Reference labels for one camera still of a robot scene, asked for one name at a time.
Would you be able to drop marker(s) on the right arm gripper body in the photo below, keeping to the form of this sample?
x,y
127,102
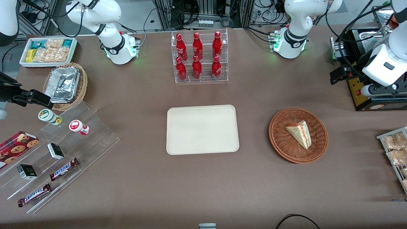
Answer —
x,y
7,92

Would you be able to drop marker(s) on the triangular sandwich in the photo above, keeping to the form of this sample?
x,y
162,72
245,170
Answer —
x,y
300,133

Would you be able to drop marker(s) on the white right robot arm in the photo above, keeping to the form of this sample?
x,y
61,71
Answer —
x,y
111,41

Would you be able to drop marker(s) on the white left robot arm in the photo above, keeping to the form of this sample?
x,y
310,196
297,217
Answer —
x,y
295,19

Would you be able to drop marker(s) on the oval tan wicker basket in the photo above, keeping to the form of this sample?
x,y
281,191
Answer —
x,y
82,86

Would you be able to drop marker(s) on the tray of packaged snacks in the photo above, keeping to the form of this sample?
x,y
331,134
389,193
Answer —
x,y
397,173

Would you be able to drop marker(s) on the round brown wicker basket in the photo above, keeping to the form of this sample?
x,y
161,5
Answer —
x,y
283,143

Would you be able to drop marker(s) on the beige plastic tray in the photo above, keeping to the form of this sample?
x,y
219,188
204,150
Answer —
x,y
202,130

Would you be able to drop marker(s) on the black hot food display case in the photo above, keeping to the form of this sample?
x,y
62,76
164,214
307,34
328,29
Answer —
x,y
354,90

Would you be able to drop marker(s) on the green lid yogurt bottle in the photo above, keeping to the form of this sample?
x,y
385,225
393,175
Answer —
x,y
47,115

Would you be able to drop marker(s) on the stack of foil containers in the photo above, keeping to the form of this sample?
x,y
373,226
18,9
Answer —
x,y
62,84

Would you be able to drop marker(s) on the yellow snack packet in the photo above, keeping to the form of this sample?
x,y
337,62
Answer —
x,y
30,56

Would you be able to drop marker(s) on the white rectangular snack bin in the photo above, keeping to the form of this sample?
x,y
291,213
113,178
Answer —
x,y
47,64

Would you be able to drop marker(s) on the steel food pan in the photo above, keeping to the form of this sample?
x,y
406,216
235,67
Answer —
x,y
372,36

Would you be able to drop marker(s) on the clear bag of crackers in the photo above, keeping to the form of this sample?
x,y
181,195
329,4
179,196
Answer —
x,y
54,43
43,55
60,54

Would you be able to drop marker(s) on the teal snack packet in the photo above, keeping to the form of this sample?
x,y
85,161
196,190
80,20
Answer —
x,y
36,45
67,43

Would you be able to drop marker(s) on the red lid yogurt bottle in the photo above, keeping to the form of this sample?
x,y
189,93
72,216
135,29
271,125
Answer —
x,y
76,126

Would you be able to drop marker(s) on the red cookie box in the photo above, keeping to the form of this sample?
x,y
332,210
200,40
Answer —
x,y
16,148

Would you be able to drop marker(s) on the small black carton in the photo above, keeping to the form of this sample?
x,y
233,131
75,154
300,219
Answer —
x,y
27,172
55,151

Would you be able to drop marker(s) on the bagged fried snack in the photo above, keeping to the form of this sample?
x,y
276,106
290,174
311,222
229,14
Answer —
x,y
396,141
404,172
404,183
397,157

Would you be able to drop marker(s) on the clear acrylic stepped shelf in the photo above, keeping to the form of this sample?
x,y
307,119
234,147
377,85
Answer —
x,y
95,136

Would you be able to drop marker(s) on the brown snickers bar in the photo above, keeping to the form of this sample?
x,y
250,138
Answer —
x,y
34,195
63,169

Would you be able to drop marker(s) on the red cola bottle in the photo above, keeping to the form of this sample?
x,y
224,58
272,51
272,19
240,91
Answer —
x,y
196,69
216,69
217,46
181,70
197,47
181,47

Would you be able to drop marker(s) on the clear acrylic bottle rack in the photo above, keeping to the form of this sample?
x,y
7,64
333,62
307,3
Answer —
x,y
206,51

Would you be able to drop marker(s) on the white power strip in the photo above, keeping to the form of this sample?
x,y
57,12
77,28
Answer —
x,y
205,23

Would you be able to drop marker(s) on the small grey device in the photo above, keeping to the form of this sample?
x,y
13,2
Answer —
x,y
207,226

